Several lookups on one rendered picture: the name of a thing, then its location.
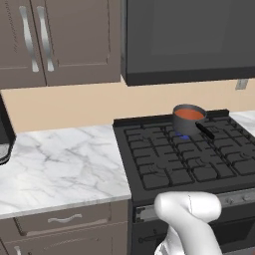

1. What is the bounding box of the grey saucepan with red sauce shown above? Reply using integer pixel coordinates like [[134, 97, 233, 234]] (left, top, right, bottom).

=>
[[171, 104, 215, 140]]

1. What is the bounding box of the black gas stove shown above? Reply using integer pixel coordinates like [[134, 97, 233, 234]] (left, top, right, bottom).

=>
[[112, 109, 255, 255]]

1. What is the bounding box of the brown cupboard door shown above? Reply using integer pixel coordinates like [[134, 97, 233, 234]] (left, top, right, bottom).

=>
[[0, 0, 47, 91], [2, 222, 129, 255], [30, 0, 122, 88]]

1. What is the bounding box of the dark grey range hood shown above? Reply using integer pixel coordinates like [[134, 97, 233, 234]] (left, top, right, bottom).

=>
[[120, 0, 255, 88]]

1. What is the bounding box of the brown drawer front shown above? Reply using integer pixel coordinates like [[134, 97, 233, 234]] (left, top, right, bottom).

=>
[[13, 202, 113, 237]]

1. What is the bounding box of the black coffee machine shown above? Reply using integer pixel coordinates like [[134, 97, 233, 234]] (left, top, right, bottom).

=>
[[0, 94, 17, 166]]

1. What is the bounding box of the brown lower cupboard door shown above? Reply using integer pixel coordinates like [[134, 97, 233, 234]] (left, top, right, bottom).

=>
[[2, 222, 129, 255]]

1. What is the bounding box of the silver drawer handle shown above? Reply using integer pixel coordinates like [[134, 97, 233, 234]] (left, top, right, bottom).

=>
[[47, 213, 84, 224]]

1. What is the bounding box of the grey wall socket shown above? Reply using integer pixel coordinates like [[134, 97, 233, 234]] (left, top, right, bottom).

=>
[[235, 79, 249, 91]]

